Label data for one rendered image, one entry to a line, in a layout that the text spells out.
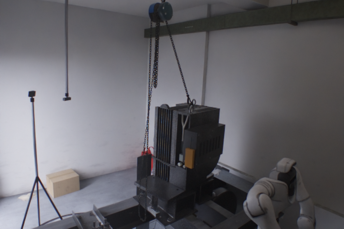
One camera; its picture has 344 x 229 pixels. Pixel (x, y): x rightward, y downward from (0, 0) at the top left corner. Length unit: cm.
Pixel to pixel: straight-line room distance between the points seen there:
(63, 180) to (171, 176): 205
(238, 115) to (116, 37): 241
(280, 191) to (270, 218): 17
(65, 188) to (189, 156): 248
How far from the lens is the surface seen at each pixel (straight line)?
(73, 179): 397
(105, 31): 413
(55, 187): 391
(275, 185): 130
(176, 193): 219
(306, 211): 165
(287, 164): 131
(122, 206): 244
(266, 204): 118
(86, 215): 234
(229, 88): 315
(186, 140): 197
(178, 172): 222
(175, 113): 210
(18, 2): 387
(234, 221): 238
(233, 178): 314
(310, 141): 273
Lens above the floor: 200
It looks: 9 degrees down
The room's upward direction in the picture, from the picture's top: 3 degrees clockwise
